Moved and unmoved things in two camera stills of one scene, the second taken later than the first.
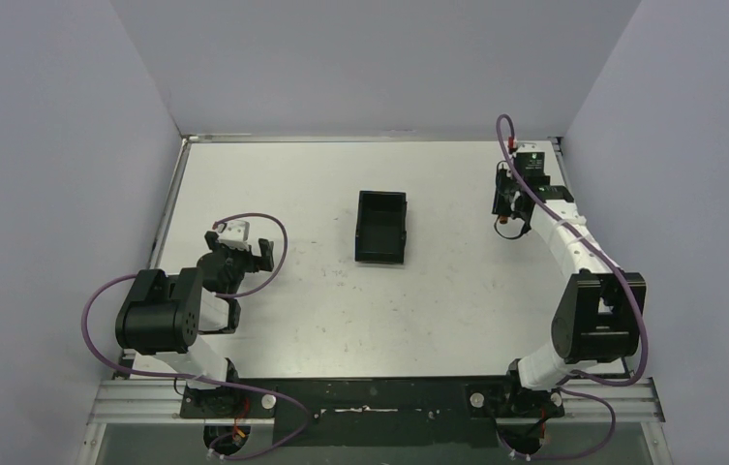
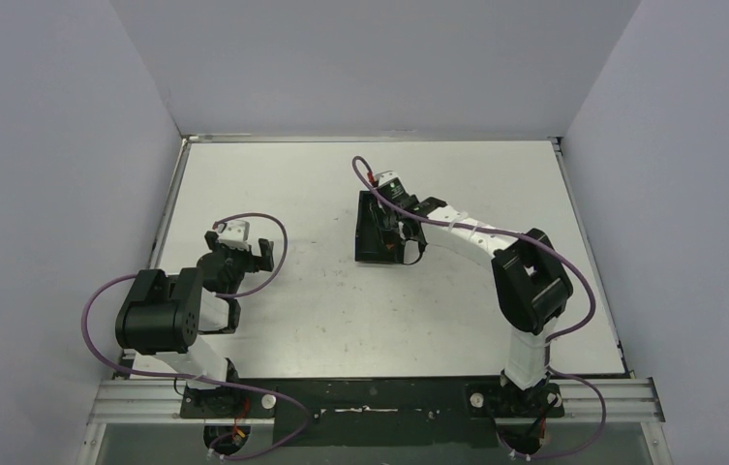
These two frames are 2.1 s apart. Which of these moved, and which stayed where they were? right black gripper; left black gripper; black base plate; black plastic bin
Moved: right black gripper
Stayed: left black gripper; black plastic bin; black base plate
